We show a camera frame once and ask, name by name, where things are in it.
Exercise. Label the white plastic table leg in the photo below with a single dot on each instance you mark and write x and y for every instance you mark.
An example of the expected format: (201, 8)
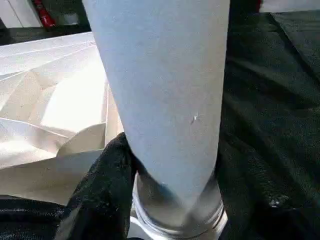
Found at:
(160, 100)

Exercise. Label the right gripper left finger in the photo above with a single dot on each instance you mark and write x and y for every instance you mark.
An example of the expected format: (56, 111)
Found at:
(102, 195)

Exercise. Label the white plastic table top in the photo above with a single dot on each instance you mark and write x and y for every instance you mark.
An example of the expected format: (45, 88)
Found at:
(50, 100)

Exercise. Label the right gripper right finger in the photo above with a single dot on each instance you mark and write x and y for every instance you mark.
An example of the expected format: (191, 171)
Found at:
(265, 200)

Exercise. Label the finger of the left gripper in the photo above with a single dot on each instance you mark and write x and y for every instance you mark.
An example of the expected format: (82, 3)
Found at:
(30, 215)

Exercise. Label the white cabinet with glass doors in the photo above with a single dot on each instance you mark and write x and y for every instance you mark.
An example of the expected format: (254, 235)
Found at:
(20, 12)

